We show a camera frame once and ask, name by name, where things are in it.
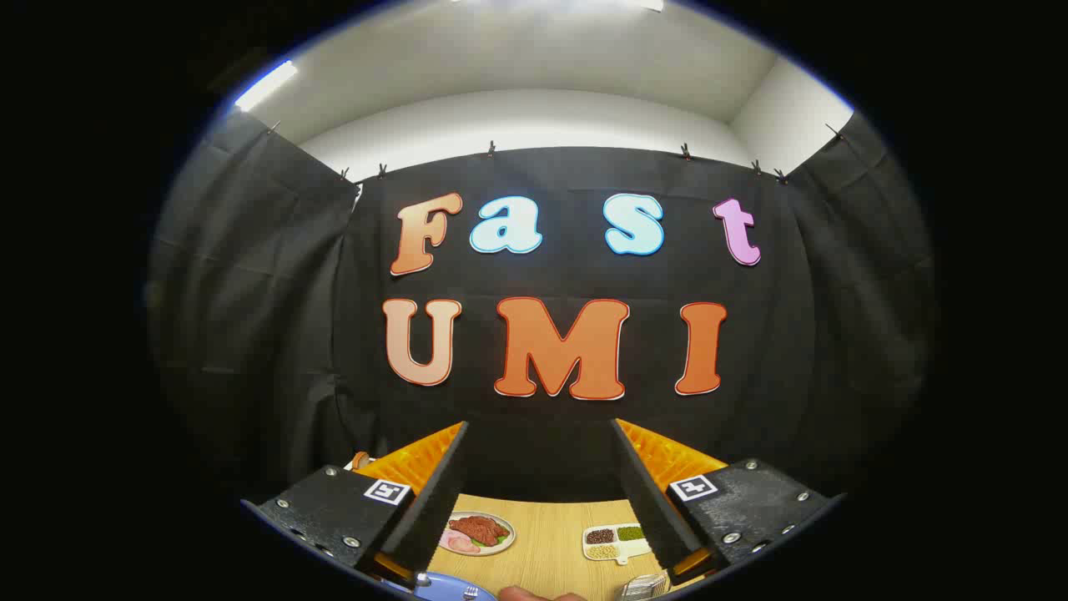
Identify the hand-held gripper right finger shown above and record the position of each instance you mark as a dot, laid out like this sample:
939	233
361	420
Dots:
638	484

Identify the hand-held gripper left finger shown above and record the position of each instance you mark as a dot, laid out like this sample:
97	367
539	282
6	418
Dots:
446	484

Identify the green mung beans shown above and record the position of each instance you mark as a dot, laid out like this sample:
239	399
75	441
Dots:
631	532

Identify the brown meat pieces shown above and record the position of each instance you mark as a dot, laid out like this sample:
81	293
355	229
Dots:
477	528

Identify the pink ham slices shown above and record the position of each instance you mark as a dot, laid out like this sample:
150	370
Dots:
459	543

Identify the white rice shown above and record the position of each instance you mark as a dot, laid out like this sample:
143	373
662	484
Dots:
635	548

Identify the white divided tray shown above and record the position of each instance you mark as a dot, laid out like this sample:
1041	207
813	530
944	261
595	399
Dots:
634	548

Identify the dark brown beans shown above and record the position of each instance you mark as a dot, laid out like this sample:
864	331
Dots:
600	536

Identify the green lettuce leaf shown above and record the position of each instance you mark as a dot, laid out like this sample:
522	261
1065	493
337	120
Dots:
494	541

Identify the yellow soybeans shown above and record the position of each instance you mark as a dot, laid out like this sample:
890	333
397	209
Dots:
602	552

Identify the white oval plate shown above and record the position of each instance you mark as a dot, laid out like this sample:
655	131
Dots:
501	544

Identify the toast slice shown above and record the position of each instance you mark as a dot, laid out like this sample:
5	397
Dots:
360	460

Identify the blue plate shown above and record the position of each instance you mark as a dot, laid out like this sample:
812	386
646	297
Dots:
446	588

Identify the ceiling light strip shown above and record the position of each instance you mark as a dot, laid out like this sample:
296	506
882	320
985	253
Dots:
267	85

